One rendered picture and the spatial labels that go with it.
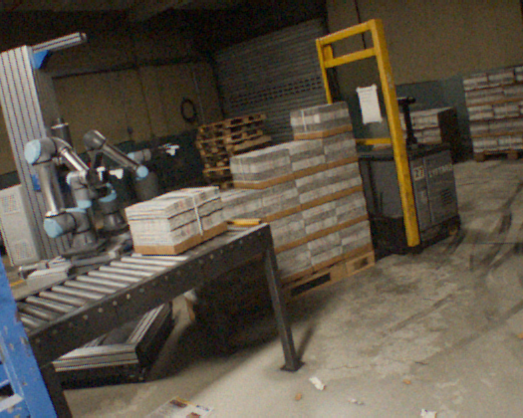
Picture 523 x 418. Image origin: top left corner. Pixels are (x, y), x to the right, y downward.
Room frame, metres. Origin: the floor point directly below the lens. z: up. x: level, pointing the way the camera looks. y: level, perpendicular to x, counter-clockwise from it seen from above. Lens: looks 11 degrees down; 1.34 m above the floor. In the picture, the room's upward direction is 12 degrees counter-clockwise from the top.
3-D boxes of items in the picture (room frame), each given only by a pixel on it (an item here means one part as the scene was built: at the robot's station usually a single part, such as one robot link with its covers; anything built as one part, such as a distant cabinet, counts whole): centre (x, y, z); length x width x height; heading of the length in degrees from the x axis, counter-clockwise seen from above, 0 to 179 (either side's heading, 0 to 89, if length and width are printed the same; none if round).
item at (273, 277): (2.43, 0.03, 0.34); 0.06 x 0.06 x 0.68; 48
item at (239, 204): (3.50, 0.10, 0.42); 1.17 x 0.39 x 0.83; 118
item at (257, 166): (3.57, -0.02, 0.95); 0.38 x 0.29 x 0.23; 28
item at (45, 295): (1.88, 0.87, 0.78); 0.47 x 0.05 x 0.05; 48
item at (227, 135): (10.31, 0.35, 0.65); 1.33 x 0.94 x 1.30; 142
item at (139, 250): (2.31, 0.50, 0.83); 0.29 x 0.16 x 0.04; 52
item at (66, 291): (1.93, 0.83, 0.78); 0.47 x 0.05 x 0.05; 48
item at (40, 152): (2.63, 1.13, 1.19); 0.15 x 0.12 x 0.55; 148
